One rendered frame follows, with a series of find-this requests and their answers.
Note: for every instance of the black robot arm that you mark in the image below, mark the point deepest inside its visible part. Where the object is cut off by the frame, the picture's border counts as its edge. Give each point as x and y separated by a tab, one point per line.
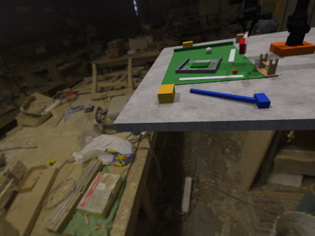
296	23

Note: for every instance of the yellow cube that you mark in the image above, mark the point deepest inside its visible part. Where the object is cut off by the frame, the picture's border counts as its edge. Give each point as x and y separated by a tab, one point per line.
187	44
166	93

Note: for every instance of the white golf ball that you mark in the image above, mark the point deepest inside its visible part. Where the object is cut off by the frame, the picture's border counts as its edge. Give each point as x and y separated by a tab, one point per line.
208	50

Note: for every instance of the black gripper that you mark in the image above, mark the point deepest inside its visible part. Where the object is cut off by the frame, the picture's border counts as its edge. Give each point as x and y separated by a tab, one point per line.
241	21

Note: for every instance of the blue putter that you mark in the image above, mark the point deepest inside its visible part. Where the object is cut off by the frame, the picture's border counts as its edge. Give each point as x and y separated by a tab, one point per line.
260	99

